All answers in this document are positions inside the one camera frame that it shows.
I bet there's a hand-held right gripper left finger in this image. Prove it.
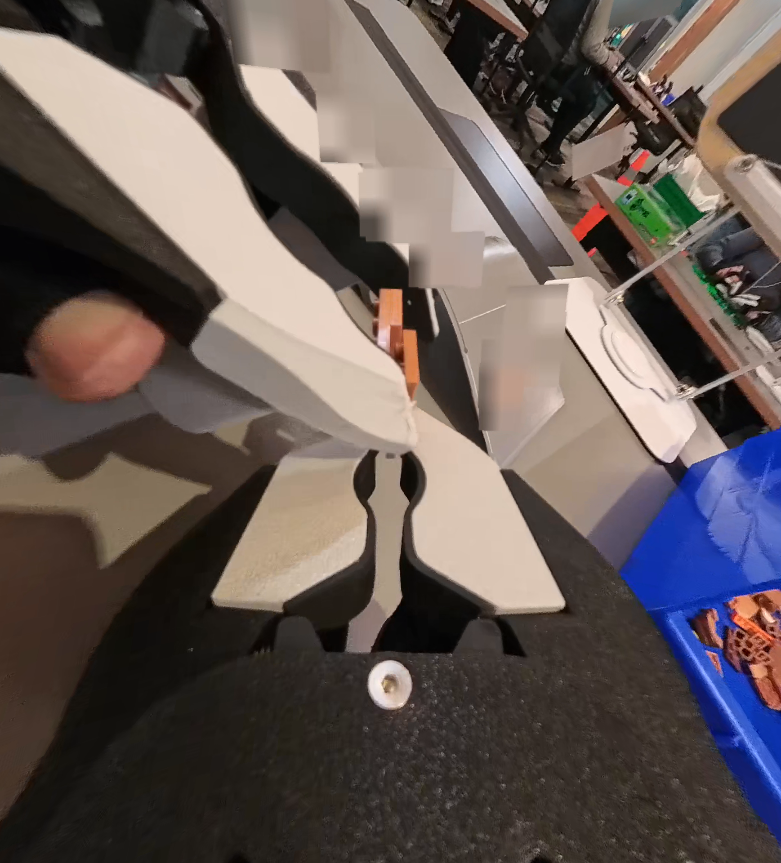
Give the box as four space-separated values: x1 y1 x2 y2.
210 450 374 614

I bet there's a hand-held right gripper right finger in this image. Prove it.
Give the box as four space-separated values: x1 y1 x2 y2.
400 410 567 617

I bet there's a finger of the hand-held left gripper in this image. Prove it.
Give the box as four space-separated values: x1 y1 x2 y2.
0 20 420 454
203 0 410 292

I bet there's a wide brown toy brick plate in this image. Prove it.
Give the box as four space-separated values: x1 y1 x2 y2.
373 289 405 351

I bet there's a person's left hand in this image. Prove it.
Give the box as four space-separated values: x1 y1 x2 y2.
26 291 167 404

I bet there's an open instruction booklet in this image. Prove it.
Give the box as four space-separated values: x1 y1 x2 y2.
238 0 570 469

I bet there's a white rounded panel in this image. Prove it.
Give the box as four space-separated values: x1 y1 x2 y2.
545 276 698 465

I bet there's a blue plastic bin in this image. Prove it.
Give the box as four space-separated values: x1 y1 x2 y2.
620 411 781 863

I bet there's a pile of brown brick pieces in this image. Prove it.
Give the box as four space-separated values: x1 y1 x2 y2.
690 590 781 725

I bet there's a wood-edged work table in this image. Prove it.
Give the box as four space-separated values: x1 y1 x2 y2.
586 172 781 429

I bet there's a green box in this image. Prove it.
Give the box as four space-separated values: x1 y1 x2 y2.
614 174 705 245

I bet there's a clear display stand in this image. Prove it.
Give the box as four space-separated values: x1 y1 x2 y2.
602 154 781 405

